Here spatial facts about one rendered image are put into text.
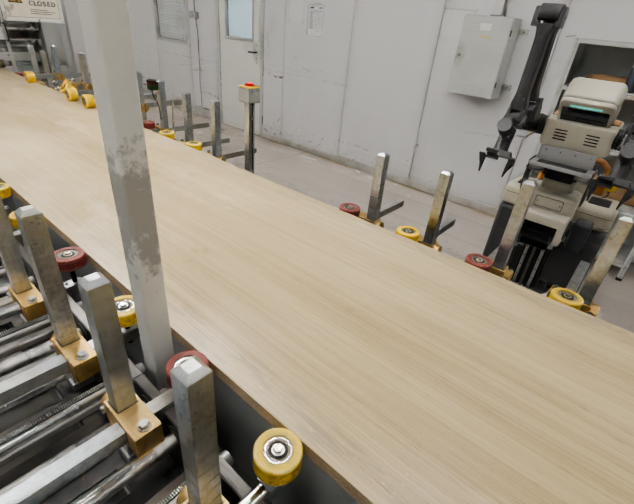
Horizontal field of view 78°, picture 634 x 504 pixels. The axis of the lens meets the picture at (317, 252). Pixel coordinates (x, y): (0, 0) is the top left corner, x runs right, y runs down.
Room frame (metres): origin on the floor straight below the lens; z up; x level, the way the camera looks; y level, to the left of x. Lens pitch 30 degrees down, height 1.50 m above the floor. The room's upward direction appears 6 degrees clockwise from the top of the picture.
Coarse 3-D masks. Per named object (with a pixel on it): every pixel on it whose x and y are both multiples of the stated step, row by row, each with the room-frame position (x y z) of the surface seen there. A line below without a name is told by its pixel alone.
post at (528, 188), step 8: (528, 184) 1.11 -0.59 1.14; (536, 184) 1.12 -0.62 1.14; (520, 192) 1.12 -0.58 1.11; (528, 192) 1.11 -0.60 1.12; (520, 200) 1.12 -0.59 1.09; (528, 200) 1.10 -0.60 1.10; (520, 208) 1.11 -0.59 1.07; (528, 208) 1.13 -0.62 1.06; (512, 216) 1.12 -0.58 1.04; (520, 216) 1.11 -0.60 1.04; (512, 224) 1.12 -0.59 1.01; (520, 224) 1.10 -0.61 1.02; (504, 232) 1.12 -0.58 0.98; (512, 232) 1.11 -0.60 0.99; (504, 240) 1.12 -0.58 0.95; (512, 240) 1.11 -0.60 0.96; (504, 248) 1.11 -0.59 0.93; (512, 248) 1.12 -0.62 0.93; (496, 256) 1.12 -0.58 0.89; (504, 256) 1.11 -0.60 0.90; (496, 264) 1.12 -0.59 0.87; (504, 264) 1.10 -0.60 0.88
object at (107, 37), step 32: (96, 0) 0.59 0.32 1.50; (96, 32) 0.59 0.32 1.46; (128, 32) 0.62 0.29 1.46; (96, 64) 0.60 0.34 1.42; (128, 64) 0.61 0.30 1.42; (96, 96) 0.61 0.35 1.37; (128, 96) 0.61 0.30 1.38; (128, 128) 0.60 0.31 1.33; (128, 160) 0.60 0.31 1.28; (128, 192) 0.59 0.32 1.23; (128, 224) 0.59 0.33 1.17; (128, 256) 0.60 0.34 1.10; (160, 256) 0.62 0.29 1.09; (160, 288) 0.61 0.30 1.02; (160, 320) 0.61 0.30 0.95; (160, 352) 0.60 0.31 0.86; (160, 384) 0.59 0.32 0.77
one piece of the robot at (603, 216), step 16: (512, 192) 2.13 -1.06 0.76; (608, 192) 2.05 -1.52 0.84; (512, 208) 2.12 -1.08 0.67; (592, 208) 1.90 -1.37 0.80; (608, 208) 1.89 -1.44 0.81; (496, 224) 2.15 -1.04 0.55; (608, 224) 1.84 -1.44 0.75; (496, 240) 2.13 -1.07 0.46; (592, 240) 1.86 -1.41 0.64; (512, 256) 2.06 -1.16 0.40; (528, 256) 1.98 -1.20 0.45; (544, 256) 1.93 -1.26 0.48; (560, 256) 1.92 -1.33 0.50; (576, 256) 1.88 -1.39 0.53; (592, 256) 1.84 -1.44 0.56; (528, 272) 1.96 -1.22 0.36; (544, 272) 1.94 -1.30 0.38; (560, 272) 1.90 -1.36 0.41; (544, 288) 1.91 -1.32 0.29
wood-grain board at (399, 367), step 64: (0, 128) 1.93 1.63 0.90; (64, 128) 2.03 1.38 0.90; (64, 192) 1.26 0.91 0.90; (192, 192) 1.37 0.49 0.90; (256, 192) 1.43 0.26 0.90; (192, 256) 0.93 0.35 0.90; (256, 256) 0.96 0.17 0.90; (320, 256) 1.00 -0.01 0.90; (384, 256) 1.03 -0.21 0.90; (448, 256) 1.07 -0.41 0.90; (192, 320) 0.67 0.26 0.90; (256, 320) 0.69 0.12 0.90; (320, 320) 0.71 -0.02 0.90; (384, 320) 0.73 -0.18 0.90; (448, 320) 0.76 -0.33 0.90; (512, 320) 0.78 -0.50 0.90; (576, 320) 0.81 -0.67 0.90; (256, 384) 0.51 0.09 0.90; (320, 384) 0.52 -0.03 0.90; (384, 384) 0.54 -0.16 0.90; (448, 384) 0.55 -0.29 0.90; (512, 384) 0.57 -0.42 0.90; (576, 384) 0.59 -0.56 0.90; (320, 448) 0.39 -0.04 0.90; (384, 448) 0.40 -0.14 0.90; (448, 448) 0.41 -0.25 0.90; (512, 448) 0.43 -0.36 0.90; (576, 448) 0.44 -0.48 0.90
